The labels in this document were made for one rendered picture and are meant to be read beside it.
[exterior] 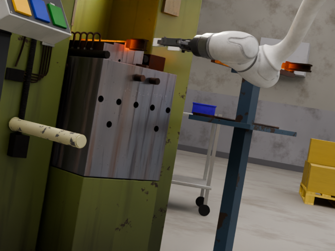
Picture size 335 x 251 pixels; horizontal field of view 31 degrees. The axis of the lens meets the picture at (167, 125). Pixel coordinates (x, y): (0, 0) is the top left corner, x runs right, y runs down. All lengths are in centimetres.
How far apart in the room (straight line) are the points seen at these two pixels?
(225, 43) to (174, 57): 83
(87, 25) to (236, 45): 110
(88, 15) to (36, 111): 69
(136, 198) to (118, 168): 17
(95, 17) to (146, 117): 68
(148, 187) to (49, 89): 56
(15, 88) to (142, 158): 57
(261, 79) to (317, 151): 551
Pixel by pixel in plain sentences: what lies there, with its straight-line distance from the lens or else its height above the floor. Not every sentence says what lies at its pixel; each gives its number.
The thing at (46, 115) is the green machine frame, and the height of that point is 67.
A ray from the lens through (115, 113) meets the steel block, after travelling 236.
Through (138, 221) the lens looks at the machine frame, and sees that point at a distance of 253.
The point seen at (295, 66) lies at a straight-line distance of 255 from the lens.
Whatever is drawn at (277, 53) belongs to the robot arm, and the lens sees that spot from 208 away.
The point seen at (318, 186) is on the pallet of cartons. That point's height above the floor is 22.
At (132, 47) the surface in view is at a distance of 242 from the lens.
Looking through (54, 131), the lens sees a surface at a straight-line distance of 208.
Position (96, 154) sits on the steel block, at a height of 56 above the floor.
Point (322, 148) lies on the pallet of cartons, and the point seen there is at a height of 63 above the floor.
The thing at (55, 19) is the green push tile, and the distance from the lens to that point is 204.
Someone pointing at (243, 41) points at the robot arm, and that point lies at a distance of 197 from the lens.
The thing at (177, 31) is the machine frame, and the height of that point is 112.
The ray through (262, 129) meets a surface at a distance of 248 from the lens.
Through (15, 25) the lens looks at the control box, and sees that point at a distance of 192.
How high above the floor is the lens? 76
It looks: 1 degrees down
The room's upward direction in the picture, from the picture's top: 10 degrees clockwise
